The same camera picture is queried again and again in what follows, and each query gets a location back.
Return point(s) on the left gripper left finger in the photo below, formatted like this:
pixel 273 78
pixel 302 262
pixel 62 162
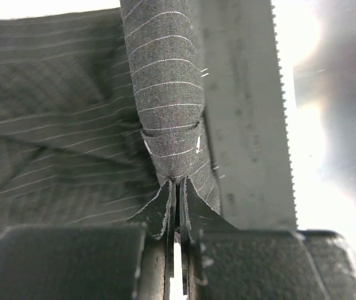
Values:
pixel 156 268

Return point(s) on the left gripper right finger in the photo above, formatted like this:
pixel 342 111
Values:
pixel 199 224

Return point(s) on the dark pinstriped long sleeve shirt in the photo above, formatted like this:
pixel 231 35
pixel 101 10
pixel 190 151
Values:
pixel 98 109

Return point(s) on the white slotted cable duct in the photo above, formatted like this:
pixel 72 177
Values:
pixel 245 114

